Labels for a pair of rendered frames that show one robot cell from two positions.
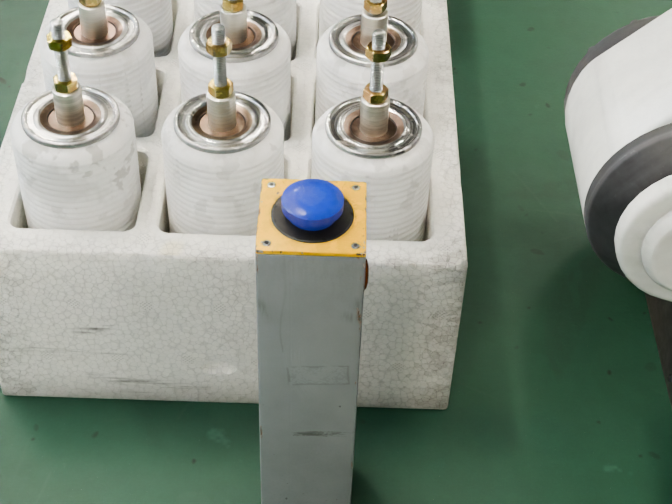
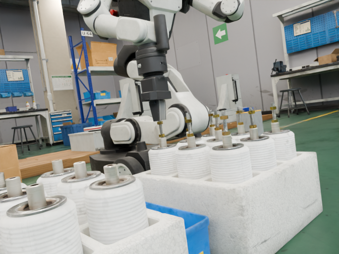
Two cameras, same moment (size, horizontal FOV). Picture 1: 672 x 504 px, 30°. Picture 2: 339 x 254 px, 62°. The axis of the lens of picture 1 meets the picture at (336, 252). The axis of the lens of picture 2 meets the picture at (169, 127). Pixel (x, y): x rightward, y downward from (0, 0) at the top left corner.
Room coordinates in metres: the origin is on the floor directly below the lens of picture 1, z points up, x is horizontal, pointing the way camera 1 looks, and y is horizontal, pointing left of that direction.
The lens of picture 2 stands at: (1.55, 0.63, 0.35)
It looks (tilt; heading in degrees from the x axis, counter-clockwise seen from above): 3 degrees down; 229
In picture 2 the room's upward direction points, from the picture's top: 8 degrees counter-clockwise
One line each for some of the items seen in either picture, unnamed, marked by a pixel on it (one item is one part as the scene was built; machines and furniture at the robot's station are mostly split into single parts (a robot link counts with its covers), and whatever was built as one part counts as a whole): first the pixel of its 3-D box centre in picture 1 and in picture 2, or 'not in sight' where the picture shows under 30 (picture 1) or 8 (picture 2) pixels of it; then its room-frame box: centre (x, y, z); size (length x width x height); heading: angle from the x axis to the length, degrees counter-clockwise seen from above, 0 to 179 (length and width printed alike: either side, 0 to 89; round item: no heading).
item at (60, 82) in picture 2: not in sight; (62, 82); (-1.15, -5.99, 1.38); 0.49 x 0.02 x 0.35; 1
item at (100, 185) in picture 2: not in sight; (112, 183); (1.32, 0.21, 0.25); 0.08 x 0.08 x 0.01
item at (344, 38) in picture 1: (373, 40); (190, 140); (0.89, -0.02, 0.25); 0.08 x 0.08 x 0.01
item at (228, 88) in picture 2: not in sight; (200, 101); (-1.56, -2.16, 0.45); 1.51 x 0.57 x 0.74; 1
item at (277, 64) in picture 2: not in sight; (279, 66); (-3.31, -1.79, 0.87); 0.41 x 0.17 x 0.25; 1
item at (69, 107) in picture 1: (68, 104); (275, 128); (0.77, 0.21, 0.26); 0.02 x 0.02 x 0.03
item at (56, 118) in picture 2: not in sight; (58, 127); (-0.69, -5.48, 0.35); 0.59 x 0.47 x 0.69; 91
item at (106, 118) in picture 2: not in sight; (101, 121); (-1.34, -4.75, 0.36); 0.50 x 0.38 x 0.21; 92
